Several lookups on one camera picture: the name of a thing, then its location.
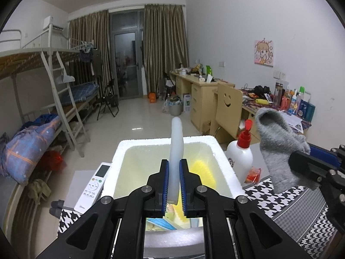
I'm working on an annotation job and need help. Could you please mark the far wooden desk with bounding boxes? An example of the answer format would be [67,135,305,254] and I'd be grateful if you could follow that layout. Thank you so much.
[169,71,235,132]

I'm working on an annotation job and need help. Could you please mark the anime girl poster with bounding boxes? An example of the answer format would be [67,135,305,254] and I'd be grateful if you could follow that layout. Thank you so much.
[254,38,274,67]

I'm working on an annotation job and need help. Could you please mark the white air conditioner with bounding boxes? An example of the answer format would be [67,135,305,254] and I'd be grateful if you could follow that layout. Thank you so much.
[43,16,64,32]

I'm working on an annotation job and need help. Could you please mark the houndstooth table runner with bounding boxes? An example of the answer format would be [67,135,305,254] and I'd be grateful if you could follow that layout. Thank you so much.
[57,178,338,258]

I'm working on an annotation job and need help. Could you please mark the white papers on desk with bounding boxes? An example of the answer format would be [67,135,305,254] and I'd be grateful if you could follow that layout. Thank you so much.
[280,111,303,134]

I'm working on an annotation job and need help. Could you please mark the white pump lotion bottle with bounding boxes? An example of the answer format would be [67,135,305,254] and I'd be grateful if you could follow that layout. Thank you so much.
[226,119,253,184]

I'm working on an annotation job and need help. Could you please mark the red snack packet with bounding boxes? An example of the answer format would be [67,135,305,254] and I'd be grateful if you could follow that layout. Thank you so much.
[245,167,261,184]

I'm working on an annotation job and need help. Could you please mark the blue toiletry bottles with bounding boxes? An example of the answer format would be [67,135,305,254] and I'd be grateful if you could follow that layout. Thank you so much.
[288,86,316,123]

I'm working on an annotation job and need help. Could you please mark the brown curtain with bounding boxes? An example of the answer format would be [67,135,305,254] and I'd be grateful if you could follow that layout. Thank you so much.
[143,4,189,93]
[68,10,112,89]

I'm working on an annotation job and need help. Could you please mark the grey trash bin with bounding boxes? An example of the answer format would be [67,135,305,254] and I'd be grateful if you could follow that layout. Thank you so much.
[168,100,183,116]

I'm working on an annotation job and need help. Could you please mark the blue plaid quilt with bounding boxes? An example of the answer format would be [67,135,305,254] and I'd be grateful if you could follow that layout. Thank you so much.
[1,114,61,185]

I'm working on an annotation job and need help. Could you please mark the grey sock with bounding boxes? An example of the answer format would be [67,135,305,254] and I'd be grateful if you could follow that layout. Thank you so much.
[254,107,320,194]

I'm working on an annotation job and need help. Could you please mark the blue face mask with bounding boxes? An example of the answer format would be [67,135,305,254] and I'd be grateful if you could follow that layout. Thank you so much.
[146,218,177,230]

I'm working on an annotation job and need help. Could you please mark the right brown curtain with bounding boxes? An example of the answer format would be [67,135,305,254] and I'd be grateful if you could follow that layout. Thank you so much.
[143,4,189,93]

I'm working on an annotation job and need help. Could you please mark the wooden desk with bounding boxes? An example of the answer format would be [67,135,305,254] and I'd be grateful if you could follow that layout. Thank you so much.
[212,86,312,143]
[169,71,235,132]

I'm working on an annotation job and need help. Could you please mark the left brown curtain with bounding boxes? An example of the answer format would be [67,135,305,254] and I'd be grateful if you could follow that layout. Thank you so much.
[68,10,112,89]

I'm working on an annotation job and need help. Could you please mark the metal bunk bed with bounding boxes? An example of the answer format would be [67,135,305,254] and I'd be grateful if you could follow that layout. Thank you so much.
[0,24,101,184]

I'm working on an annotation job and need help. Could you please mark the black folding chair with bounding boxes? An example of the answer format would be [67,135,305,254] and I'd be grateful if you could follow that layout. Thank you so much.
[96,78,119,120]

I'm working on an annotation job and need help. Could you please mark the white foam box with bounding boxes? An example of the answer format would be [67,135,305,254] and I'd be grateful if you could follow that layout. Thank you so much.
[102,136,244,235]

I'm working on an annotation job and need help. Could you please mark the white remote control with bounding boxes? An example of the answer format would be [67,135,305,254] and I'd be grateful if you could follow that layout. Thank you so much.
[74,162,111,214]

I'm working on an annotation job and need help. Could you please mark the orange floor object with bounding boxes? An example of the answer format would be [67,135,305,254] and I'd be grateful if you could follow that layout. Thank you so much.
[148,92,157,104]

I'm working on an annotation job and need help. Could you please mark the glass balcony door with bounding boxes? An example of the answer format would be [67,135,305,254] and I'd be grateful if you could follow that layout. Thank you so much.
[110,9,144,99]

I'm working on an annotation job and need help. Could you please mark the wooden smiley chair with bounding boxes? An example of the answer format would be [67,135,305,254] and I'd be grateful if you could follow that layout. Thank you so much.
[210,84,243,144]

